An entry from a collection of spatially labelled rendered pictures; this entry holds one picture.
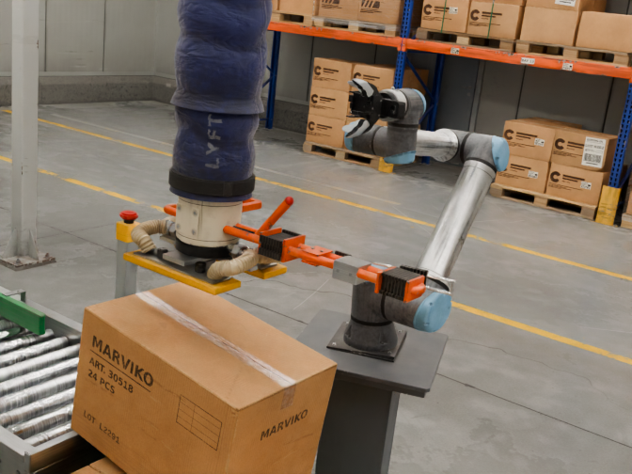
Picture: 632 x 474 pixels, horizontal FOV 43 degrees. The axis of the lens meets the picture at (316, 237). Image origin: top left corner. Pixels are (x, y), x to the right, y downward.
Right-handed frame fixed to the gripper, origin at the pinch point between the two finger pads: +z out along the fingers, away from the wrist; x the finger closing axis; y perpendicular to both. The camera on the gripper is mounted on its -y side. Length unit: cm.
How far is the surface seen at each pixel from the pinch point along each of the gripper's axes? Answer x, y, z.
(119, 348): -69, 37, 42
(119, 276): -84, 113, -24
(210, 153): -13.2, 20.1, 30.6
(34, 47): -20, 337, -142
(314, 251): -31.9, -9.9, 23.8
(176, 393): -73, 15, 42
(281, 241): -30.9, -1.9, 26.7
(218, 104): -0.8, 18.5, 30.5
